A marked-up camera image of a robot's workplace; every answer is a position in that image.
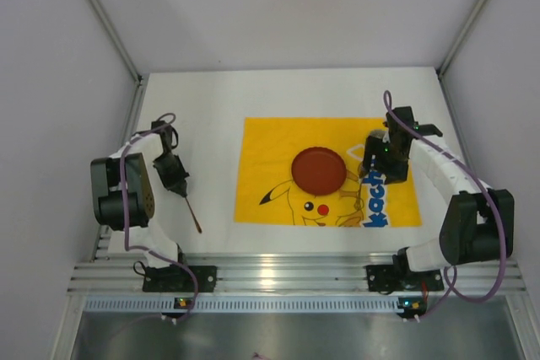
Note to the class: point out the gold spoon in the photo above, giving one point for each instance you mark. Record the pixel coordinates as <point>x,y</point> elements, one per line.
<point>359,203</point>

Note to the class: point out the aluminium mounting rail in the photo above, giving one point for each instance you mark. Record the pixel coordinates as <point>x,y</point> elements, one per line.
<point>253,259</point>

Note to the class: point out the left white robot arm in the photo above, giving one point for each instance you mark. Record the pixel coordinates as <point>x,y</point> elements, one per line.
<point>128,187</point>

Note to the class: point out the yellow Pikachu cloth mat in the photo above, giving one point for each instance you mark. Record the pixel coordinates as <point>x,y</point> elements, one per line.
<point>267,194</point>

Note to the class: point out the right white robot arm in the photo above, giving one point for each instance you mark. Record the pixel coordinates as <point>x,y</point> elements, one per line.
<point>479,222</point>

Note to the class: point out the left aluminium frame post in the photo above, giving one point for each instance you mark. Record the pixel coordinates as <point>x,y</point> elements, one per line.
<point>114,38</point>

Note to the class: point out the slotted grey cable duct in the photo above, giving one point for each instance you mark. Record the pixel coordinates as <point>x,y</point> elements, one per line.
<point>211,304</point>

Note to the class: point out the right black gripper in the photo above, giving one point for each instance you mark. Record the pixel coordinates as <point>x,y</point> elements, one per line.
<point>375,166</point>

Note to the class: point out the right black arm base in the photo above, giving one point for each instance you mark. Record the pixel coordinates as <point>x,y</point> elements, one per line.
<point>386,279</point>

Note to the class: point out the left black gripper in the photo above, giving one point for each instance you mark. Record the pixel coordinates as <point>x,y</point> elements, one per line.
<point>175,179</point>

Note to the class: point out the red plastic plate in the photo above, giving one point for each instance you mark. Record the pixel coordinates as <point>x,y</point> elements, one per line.
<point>318,171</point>

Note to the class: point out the small metal cup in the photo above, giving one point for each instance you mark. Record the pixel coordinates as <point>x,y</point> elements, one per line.
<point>380,134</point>

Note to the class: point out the copper fork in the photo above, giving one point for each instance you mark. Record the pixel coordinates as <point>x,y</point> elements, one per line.
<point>194,217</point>

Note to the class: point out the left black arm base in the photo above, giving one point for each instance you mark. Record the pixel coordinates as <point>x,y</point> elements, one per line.
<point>173,279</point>

